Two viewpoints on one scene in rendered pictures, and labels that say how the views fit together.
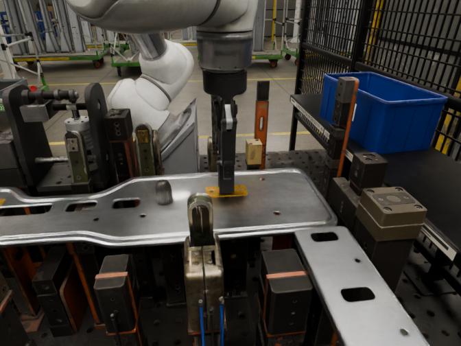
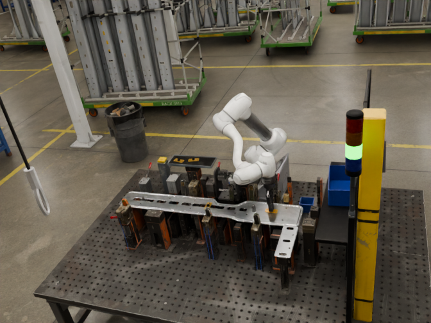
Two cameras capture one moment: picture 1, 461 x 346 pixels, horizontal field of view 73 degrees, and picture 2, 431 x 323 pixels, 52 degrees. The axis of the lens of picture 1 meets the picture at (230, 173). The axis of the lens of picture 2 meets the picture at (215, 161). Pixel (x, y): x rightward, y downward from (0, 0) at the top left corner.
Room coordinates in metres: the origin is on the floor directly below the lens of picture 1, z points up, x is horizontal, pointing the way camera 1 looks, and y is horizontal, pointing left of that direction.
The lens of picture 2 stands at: (-1.68, -0.92, 2.89)
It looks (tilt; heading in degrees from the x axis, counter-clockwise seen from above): 31 degrees down; 30
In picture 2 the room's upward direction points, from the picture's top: 9 degrees counter-clockwise
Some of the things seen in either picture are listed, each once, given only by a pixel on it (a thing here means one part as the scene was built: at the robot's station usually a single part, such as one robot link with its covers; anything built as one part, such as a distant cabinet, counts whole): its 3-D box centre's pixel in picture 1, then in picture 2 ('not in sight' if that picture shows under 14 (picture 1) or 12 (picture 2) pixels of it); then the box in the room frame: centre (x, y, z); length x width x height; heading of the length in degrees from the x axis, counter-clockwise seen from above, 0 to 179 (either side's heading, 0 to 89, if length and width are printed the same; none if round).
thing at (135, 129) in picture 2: not in sight; (129, 132); (2.37, 2.71, 0.36); 0.54 x 0.50 x 0.73; 7
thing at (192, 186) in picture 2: not in sight; (197, 203); (0.62, 0.65, 0.89); 0.13 x 0.11 x 0.38; 7
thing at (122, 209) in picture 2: not in sight; (129, 227); (0.23, 1.03, 0.88); 0.15 x 0.11 x 0.36; 7
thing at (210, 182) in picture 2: (30, 202); (214, 201); (0.67, 0.53, 0.89); 0.13 x 0.11 x 0.38; 7
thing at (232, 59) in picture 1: (224, 51); (268, 177); (0.54, 0.01, 1.28); 0.09 x 0.09 x 0.06
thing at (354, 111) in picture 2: not in sight; (353, 171); (-0.03, -0.62, 1.79); 0.07 x 0.07 x 0.57
